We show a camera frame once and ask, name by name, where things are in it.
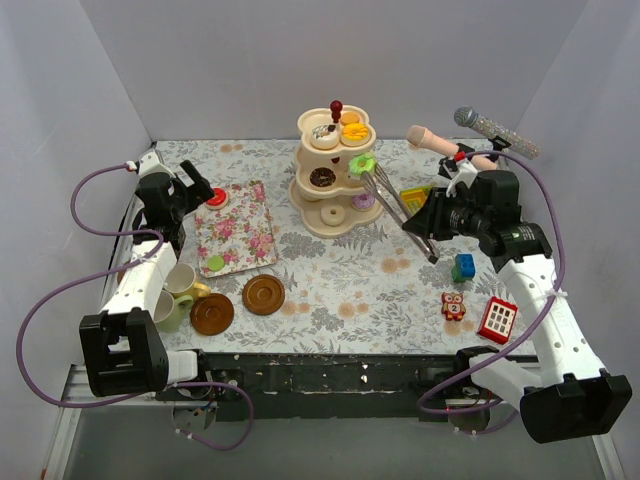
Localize green cup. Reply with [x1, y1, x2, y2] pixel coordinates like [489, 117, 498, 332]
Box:
[153, 290, 194, 333]

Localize green toy brick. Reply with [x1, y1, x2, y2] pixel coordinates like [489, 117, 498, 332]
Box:
[451, 265, 475, 283]

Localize red toy window block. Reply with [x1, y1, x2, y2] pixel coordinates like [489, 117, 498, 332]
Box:
[477, 296, 518, 345]

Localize white donut chocolate stripes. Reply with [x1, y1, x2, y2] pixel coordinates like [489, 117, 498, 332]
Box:
[344, 173, 363, 188]

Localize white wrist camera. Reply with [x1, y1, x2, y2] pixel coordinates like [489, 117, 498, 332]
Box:
[446, 152, 478, 198]
[125, 150, 176, 189]

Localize silver glitter microphone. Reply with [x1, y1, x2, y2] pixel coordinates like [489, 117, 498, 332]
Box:
[454, 106, 540, 160]

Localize green round biscuit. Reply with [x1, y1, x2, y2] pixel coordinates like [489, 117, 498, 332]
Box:
[207, 255, 226, 272]

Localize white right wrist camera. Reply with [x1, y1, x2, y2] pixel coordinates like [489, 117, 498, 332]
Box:
[446, 152, 478, 198]

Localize yellow toy window block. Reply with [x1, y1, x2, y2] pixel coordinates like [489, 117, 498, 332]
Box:
[400, 186, 432, 216]

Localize blue toy brick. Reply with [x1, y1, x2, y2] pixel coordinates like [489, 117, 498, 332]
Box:
[454, 253, 476, 273]

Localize brown wooden coaster near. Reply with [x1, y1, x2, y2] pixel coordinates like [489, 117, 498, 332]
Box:
[190, 293, 235, 336]

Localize chocolate sprinkled donut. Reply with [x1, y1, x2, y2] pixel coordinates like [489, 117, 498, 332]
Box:
[309, 167, 336, 188]

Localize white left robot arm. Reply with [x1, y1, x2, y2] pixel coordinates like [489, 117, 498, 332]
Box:
[79, 155, 214, 400]

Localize metal serving tongs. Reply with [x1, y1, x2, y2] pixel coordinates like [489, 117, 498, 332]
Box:
[360, 165, 440, 265]

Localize brown wooden coaster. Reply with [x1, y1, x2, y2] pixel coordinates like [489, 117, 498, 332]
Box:
[190, 293, 235, 336]
[242, 274, 285, 315]

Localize orange round biscuit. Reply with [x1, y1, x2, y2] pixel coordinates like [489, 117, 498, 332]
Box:
[340, 111, 361, 125]

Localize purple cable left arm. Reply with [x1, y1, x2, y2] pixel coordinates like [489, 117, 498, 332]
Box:
[17, 162, 255, 451]

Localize purple sprinkled donut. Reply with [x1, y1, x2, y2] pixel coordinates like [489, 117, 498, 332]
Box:
[351, 193, 376, 211]

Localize red glazed donut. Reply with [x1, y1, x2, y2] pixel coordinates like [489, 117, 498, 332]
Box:
[205, 188, 229, 210]

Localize yellow glazed donut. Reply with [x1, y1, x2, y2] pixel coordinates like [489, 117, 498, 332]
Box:
[340, 122, 371, 147]

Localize white donut with chocolate square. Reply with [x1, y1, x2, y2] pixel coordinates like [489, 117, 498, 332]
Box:
[309, 124, 340, 150]

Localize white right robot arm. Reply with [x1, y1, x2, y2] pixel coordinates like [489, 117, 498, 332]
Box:
[402, 170, 632, 444]

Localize floral serving tray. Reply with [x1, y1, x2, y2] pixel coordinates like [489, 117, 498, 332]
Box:
[195, 180, 278, 279]

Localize yellow cup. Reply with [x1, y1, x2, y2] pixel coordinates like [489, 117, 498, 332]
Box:
[164, 263, 211, 301]

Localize red owl toy figure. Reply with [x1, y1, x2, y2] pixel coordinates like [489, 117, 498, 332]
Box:
[441, 292, 466, 322]

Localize cream three-tier dessert stand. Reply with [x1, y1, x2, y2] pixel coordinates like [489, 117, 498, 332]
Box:
[288, 100, 382, 239]

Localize floral tablecloth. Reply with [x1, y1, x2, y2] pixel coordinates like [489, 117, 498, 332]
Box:
[156, 140, 508, 354]

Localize black microphone stand front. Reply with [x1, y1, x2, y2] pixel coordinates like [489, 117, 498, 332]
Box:
[438, 143, 473, 183]

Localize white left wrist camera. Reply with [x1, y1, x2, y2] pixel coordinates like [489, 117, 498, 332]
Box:
[125, 150, 176, 189]

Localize pink microphone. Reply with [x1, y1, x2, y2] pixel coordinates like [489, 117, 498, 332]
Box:
[406, 125, 497, 171]

